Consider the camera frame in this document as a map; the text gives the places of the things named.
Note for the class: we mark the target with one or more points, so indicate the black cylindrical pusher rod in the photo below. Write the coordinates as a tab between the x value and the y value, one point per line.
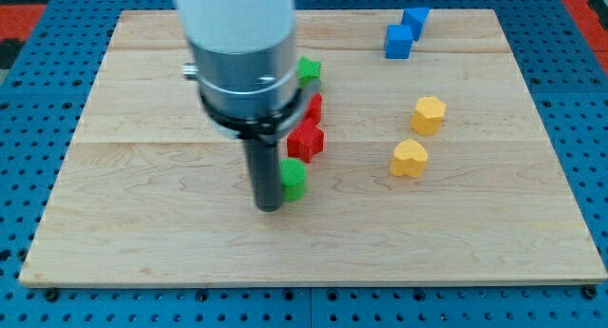
264	170

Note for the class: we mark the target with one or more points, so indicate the red block behind arm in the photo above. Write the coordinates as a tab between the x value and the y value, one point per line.
314	111

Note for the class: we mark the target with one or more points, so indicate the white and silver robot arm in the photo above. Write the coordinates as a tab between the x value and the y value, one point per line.
246	69

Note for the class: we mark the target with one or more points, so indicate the yellow hexagon block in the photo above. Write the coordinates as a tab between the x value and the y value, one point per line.
428	115

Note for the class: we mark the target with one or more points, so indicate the green cylinder block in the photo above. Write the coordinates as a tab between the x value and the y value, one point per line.
293	176

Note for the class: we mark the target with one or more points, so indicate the red star block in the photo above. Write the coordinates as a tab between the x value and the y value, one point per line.
305	141

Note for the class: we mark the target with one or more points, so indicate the green star block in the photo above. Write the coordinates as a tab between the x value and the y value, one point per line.
307	70

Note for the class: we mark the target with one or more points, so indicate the yellow heart block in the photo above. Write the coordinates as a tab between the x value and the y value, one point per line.
409	158

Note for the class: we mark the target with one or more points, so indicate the wooden board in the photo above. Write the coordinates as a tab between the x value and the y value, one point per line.
151	196

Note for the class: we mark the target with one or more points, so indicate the blue cube block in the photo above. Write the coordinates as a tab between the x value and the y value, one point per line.
398	42

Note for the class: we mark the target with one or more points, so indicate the blue triangular block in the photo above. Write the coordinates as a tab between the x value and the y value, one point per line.
415	18

